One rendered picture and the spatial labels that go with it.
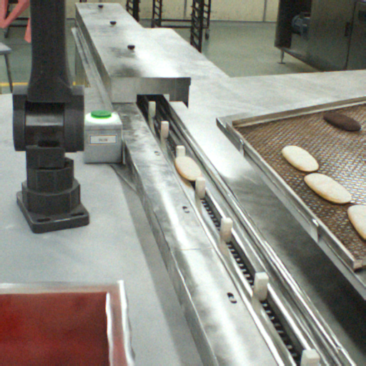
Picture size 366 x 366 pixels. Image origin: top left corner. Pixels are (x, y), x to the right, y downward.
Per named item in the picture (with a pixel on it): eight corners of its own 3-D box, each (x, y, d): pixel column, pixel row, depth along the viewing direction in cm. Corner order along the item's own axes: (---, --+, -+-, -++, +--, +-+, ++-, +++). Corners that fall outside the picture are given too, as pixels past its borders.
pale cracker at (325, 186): (298, 179, 89) (297, 173, 89) (320, 174, 90) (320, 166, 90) (334, 207, 81) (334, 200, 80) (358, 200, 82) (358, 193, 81)
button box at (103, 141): (79, 166, 118) (79, 111, 114) (119, 164, 120) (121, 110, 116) (83, 183, 111) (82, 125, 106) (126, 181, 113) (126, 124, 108)
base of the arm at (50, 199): (15, 199, 95) (33, 234, 85) (12, 151, 92) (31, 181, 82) (67, 192, 99) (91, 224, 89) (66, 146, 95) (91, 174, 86)
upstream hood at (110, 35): (74, 21, 244) (74, -1, 241) (118, 21, 248) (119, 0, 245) (109, 110, 133) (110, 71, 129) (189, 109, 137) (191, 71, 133)
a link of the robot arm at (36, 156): (26, 178, 87) (63, 178, 87) (23, 110, 83) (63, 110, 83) (32, 155, 95) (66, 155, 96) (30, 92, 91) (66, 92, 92)
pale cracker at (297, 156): (277, 151, 100) (276, 144, 99) (297, 146, 100) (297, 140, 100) (301, 174, 91) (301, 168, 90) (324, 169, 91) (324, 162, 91)
